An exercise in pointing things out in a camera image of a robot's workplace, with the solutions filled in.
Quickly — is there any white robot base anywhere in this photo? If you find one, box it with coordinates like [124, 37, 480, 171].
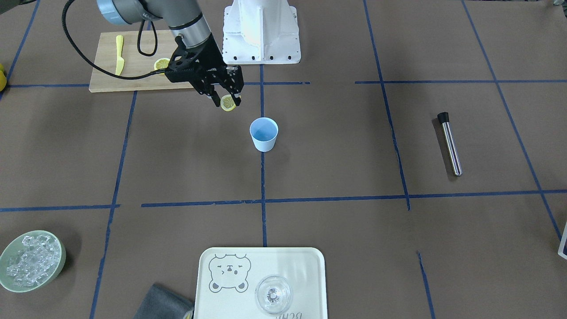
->
[221, 0, 302, 65]

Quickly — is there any yellow plastic knife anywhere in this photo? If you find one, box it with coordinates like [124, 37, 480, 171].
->
[115, 34, 125, 75]

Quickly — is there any wooden cutting board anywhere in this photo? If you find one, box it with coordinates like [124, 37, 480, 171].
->
[89, 30, 192, 93]

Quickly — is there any grey folded cloth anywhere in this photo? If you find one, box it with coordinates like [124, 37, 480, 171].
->
[133, 284, 194, 319]

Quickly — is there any lemon half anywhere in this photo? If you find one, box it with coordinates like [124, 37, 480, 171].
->
[220, 94, 237, 112]
[153, 57, 170, 75]

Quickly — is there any white wire cup rack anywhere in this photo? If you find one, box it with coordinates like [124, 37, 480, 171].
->
[557, 223, 567, 260]

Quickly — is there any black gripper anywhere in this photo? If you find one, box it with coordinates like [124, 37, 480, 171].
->
[165, 34, 244, 107]

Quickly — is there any steel muddler black cap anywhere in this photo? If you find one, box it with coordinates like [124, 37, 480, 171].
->
[437, 112, 462, 176]

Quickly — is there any green bowl of ice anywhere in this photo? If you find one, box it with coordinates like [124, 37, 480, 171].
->
[0, 230, 66, 293]

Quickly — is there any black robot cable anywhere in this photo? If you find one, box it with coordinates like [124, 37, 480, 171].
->
[62, 0, 178, 81]

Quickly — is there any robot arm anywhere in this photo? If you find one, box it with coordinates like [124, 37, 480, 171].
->
[97, 0, 244, 107]

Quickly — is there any cream bear tray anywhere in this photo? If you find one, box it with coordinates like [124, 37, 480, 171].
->
[193, 248, 328, 319]

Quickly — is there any light blue cup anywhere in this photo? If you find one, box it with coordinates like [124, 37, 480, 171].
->
[249, 117, 279, 153]

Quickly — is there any whole yellow lemon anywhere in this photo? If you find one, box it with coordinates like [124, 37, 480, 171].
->
[0, 64, 8, 92]

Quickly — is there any clear glass on tray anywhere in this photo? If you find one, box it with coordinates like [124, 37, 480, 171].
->
[255, 275, 292, 316]

